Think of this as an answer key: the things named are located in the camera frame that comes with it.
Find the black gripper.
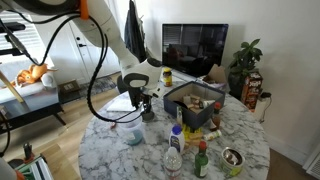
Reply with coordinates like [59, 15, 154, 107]
[128, 88, 152, 114]

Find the silver metal cup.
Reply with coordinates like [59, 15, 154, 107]
[141, 111, 155, 122]

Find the red ketchup packet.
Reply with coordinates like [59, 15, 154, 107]
[110, 123, 116, 129]

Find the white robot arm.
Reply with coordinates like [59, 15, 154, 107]
[0, 0, 163, 106]

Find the yellow-lidded jar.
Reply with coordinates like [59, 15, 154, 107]
[163, 68, 172, 87]

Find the clear plastic tub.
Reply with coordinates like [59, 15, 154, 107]
[117, 114, 143, 145]

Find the white bottle blue cap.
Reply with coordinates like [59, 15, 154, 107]
[169, 125, 185, 153]

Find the dark hanging jacket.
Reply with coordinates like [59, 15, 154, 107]
[124, 0, 147, 62]

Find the dark blue storage box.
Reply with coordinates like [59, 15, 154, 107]
[163, 81, 225, 129]

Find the black television screen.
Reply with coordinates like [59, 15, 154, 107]
[162, 24, 229, 77]

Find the yellow packet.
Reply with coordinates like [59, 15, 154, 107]
[182, 124, 203, 146]

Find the clear water bottle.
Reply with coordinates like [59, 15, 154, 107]
[163, 147, 182, 180]

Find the open cardboard box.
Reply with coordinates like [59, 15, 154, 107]
[196, 64, 227, 91]

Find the hot sauce bottle red cap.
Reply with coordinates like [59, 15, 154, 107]
[210, 102, 221, 131]

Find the green glass bottle red cap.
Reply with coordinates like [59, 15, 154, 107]
[194, 141, 208, 178]

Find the orange stuffed toy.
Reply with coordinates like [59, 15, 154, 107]
[10, 64, 55, 87]

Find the potted green plant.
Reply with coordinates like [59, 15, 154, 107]
[228, 39, 263, 100]

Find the orange cardboard game box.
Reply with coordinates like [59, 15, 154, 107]
[241, 72, 263, 112]

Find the black bench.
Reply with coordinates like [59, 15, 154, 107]
[3, 88, 65, 130]

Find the open tin can green label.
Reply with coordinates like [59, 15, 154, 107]
[219, 147, 245, 177]

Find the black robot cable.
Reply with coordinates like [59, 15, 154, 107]
[0, 9, 148, 125]

